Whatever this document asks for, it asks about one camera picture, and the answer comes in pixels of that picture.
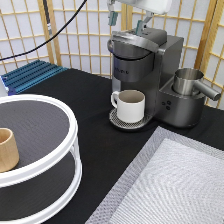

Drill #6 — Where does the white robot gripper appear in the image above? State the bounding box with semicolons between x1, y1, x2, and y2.
107;0;172;35

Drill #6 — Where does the grey Keurig coffee machine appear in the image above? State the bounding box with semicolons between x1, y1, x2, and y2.
107;28;205;128

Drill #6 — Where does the white ceramic mug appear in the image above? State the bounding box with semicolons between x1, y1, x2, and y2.
111;90;145;123

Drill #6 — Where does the stainless steel milk frother cup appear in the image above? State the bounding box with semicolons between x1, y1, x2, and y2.
173;68;221;101

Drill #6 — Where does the blue ribbed metal rack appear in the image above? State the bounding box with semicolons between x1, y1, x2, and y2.
2;60;66;95

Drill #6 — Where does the grey woven placemat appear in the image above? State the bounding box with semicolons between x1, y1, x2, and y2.
85;127;224;224

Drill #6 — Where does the white two-tier round shelf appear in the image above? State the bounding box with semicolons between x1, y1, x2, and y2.
0;94;82;224

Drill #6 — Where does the wooden cup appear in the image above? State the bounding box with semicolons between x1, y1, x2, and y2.
0;128;19;173

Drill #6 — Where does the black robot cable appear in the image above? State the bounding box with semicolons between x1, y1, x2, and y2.
0;0;89;62

